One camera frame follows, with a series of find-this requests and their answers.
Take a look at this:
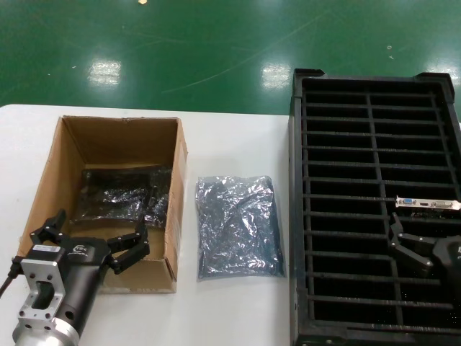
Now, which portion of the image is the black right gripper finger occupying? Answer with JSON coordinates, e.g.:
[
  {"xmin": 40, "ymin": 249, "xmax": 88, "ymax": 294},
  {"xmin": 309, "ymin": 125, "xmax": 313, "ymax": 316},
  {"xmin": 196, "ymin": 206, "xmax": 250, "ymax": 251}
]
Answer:
[{"xmin": 390, "ymin": 212, "xmax": 439, "ymax": 278}]

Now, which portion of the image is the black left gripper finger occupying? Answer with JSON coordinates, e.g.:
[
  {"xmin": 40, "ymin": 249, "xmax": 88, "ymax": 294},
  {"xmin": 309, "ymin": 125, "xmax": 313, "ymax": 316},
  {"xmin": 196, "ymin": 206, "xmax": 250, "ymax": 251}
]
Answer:
[
  {"xmin": 30, "ymin": 210, "xmax": 68, "ymax": 253},
  {"xmin": 107, "ymin": 215, "xmax": 151, "ymax": 278}
]

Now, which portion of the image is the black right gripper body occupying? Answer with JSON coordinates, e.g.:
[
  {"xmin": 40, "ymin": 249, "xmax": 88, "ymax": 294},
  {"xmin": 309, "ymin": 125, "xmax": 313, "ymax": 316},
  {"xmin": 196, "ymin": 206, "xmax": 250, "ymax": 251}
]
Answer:
[{"xmin": 433, "ymin": 236, "xmax": 461, "ymax": 279}]

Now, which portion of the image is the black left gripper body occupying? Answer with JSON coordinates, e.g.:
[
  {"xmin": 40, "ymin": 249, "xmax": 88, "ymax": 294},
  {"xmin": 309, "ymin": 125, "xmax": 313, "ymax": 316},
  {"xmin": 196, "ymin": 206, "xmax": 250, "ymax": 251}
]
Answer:
[{"xmin": 58, "ymin": 235, "xmax": 114, "ymax": 331}]

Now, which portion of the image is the crinkled antistatic bag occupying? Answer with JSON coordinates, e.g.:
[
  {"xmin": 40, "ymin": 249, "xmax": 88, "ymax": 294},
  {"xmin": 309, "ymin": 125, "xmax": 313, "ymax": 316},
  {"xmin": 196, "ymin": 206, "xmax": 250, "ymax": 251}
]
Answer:
[
  {"xmin": 70, "ymin": 164, "xmax": 170, "ymax": 230},
  {"xmin": 194, "ymin": 174, "xmax": 287, "ymax": 280}
]

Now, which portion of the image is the black slotted plastic container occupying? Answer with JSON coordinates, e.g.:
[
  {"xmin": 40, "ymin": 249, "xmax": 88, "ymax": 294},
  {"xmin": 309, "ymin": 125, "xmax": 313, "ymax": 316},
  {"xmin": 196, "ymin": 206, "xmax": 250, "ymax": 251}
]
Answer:
[{"xmin": 287, "ymin": 67, "xmax": 461, "ymax": 346}]

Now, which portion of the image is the brown cardboard box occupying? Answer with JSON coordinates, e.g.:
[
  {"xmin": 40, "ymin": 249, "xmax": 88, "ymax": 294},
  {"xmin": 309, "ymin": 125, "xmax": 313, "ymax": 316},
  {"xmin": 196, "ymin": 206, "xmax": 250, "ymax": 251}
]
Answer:
[{"xmin": 19, "ymin": 115, "xmax": 189, "ymax": 295}]

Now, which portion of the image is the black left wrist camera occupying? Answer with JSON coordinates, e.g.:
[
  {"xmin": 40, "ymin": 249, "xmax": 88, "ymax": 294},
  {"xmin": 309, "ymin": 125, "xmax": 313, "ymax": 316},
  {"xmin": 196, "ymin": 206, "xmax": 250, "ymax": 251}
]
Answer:
[{"xmin": 28, "ymin": 241, "xmax": 64, "ymax": 260}]

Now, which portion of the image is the aluminium left camera bracket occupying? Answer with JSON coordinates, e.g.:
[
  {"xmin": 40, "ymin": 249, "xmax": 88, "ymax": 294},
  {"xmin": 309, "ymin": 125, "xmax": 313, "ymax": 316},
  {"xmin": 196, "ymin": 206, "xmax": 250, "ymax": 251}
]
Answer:
[{"xmin": 17, "ymin": 252, "xmax": 69, "ymax": 327}]

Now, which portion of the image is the black left wrist camera cable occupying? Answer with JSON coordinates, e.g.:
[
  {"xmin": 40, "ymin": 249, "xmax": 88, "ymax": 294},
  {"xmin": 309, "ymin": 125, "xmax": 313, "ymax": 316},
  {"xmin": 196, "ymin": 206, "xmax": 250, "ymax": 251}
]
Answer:
[{"xmin": 0, "ymin": 255, "xmax": 22, "ymax": 300}]

